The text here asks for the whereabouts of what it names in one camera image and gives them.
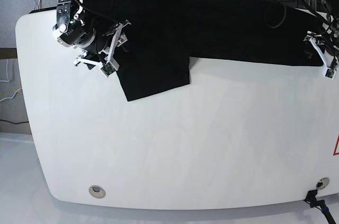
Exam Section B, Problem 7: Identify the red warning triangle sticker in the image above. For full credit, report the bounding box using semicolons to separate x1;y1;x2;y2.
333;136;339;156

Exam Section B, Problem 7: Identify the table grommet hole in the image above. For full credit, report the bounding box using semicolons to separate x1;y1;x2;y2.
88;185;106;199
316;177;330;190

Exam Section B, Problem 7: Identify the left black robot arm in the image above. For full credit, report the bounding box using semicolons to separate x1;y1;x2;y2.
299;0;338;79

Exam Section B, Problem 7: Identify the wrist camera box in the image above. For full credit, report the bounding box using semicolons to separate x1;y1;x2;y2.
101;61;120;77
322;67;337;80

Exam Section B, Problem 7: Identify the white cable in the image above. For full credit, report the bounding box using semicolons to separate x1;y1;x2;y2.
0;58;21;102

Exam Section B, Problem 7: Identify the black T-shirt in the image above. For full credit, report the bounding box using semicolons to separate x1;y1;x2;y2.
87;0;323;101

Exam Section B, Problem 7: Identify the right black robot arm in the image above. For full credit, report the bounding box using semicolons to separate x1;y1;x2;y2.
53;0;130;76

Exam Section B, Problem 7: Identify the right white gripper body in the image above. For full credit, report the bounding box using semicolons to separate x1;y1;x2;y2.
74;20;131;70

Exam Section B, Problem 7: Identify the right table grommet hole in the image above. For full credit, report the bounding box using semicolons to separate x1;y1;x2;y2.
316;177;330;190

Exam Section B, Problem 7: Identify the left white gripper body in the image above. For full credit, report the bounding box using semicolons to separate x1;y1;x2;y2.
304;31;338;72

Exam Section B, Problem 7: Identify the yellow cable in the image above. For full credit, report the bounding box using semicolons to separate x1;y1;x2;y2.
0;75;22;97

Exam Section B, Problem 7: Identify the left table grommet hole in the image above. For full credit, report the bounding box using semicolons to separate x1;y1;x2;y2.
88;185;106;199

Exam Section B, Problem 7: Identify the black clamp with cable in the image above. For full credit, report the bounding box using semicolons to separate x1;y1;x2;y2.
304;190;336;224

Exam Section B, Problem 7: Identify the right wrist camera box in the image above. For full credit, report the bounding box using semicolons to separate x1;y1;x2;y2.
101;61;120;77

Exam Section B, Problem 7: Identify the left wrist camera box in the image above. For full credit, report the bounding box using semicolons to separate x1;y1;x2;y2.
322;67;337;80

